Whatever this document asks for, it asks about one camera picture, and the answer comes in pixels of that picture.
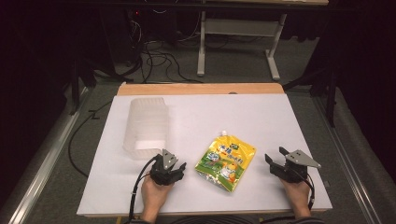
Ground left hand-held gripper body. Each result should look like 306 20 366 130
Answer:
149 148 185 187

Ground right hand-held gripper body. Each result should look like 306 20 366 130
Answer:
269 148 322 184

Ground translucent plastic container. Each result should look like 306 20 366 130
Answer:
122 96 171 161

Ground yellow spouted drink pouch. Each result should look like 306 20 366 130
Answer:
194 130 258 193

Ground person's right hand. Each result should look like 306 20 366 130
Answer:
279 178 312 218

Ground person's left hand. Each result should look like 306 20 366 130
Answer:
140 176 176 217

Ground white table cover sheet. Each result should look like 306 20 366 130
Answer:
76 93 333 217

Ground wooden table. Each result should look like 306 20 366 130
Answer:
116 81 286 97

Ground black stand legs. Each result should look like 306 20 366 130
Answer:
281 66 342 129
66 57 134 117

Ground left hand-held gripper cable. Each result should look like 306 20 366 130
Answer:
127 155 161 224

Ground hand-held gripper cable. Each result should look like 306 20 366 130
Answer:
127 155 161 224
295 169 317 211

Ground right hand-held gripper cable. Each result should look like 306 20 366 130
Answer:
295 169 317 211

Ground aluminium floor rail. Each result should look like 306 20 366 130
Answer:
0 86 92 224
311 92 385 224

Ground thin black floor cable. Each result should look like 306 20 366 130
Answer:
67 101 114 179

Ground tangle of black floor cables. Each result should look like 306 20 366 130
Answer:
125 8 206 85

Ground white metal desk frame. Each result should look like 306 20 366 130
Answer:
196 10 288 82

